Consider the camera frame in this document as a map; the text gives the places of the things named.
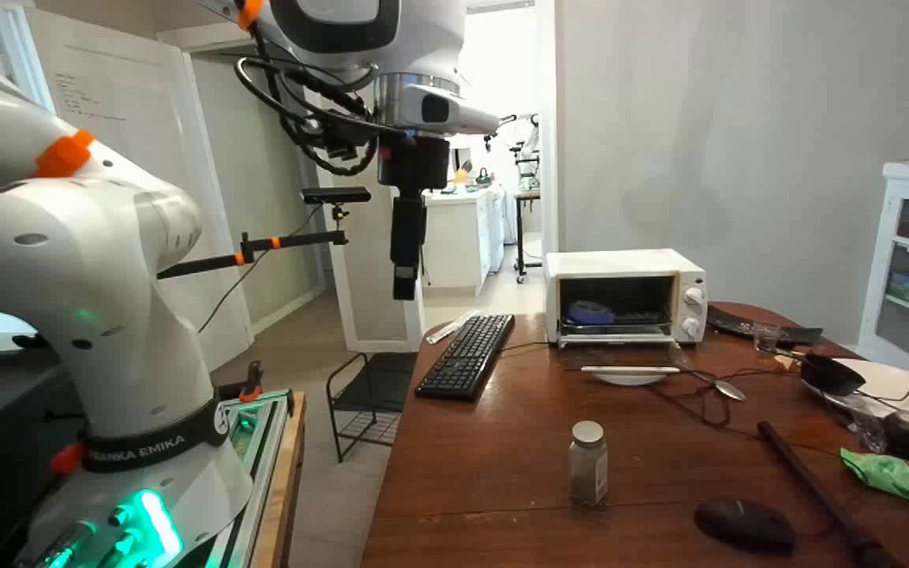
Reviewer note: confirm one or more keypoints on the black wire chair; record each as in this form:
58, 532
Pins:
364, 382

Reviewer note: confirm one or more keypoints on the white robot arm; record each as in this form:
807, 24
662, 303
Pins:
87, 239

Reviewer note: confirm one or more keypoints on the glass spice jar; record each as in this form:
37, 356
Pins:
587, 466

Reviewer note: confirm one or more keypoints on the black computer mouse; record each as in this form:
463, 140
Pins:
746, 524

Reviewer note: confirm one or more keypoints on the glass oven door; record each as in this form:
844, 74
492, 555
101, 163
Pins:
629, 378

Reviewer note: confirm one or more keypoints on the metal roasting rack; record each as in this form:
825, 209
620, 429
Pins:
614, 328

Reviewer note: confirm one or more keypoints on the white toaster oven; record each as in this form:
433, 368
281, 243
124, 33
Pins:
638, 285

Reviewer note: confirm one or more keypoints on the long black stick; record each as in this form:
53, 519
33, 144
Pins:
864, 547

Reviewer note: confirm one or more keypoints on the black camera on stand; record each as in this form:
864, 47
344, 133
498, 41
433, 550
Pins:
336, 194

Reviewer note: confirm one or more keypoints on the black computer keyboard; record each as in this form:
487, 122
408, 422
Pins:
468, 360

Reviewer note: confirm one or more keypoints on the blue masking tape roll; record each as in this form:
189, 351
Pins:
587, 313

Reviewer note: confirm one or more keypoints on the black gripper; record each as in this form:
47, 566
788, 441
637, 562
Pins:
412, 165

